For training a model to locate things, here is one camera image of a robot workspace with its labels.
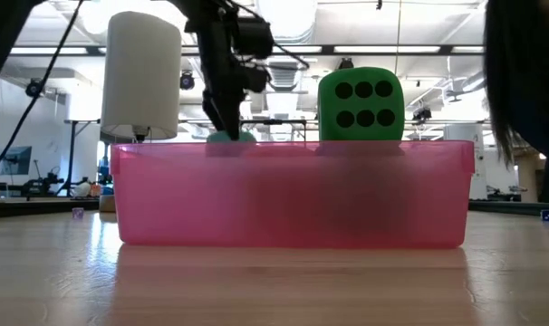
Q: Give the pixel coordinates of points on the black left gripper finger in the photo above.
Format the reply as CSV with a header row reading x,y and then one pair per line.
x,y
224,113

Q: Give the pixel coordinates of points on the large cyan foam die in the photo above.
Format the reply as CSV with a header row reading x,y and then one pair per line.
x,y
249,137

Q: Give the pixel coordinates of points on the pink translucent plastic bin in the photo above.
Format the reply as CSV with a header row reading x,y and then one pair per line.
x,y
188,204

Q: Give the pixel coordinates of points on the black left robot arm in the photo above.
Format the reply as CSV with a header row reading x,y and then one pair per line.
x,y
2,36

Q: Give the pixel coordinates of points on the black background robot arm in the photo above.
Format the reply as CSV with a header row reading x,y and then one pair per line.
x,y
41,183

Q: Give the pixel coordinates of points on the black ceiling spotlight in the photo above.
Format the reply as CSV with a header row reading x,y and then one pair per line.
x,y
34,87
345,63
187,80

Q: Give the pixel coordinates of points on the white shade table lamp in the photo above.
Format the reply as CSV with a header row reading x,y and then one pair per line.
x,y
141,72

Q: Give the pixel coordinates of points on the small purple die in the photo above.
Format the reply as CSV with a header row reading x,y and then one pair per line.
x,y
78,213

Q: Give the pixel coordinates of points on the black monitor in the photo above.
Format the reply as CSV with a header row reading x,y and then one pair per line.
x,y
16,159

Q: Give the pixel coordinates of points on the plain white pillar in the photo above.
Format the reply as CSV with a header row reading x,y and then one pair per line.
x,y
471,158

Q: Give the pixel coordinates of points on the person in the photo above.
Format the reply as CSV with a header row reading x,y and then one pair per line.
x,y
528,68

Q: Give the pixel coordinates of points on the small blue die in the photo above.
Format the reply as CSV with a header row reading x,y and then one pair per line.
x,y
548,216

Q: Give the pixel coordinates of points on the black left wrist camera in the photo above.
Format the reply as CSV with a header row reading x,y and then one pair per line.
x,y
254,38

